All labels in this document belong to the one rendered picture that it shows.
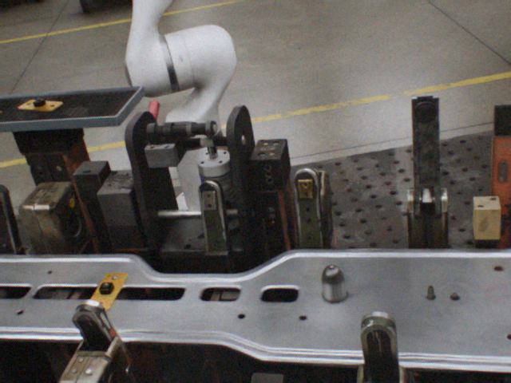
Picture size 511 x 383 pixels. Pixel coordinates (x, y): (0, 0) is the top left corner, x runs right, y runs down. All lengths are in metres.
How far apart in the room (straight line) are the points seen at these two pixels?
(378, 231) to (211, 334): 0.74
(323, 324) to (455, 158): 1.04
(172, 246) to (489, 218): 0.51
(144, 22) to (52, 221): 0.45
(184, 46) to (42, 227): 0.47
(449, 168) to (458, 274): 0.87
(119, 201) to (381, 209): 0.74
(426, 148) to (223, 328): 0.38
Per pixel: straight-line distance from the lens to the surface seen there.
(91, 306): 0.83
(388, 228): 1.57
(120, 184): 1.13
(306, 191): 0.99
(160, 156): 1.03
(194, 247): 1.12
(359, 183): 1.74
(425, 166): 0.96
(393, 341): 0.71
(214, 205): 1.01
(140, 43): 1.35
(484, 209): 0.96
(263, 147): 1.05
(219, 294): 0.98
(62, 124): 1.21
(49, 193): 1.16
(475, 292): 0.92
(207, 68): 1.36
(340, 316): 0.88
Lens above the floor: 1.59
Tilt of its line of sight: 30 degrees down
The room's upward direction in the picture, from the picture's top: 10 degrees counter-clockwise
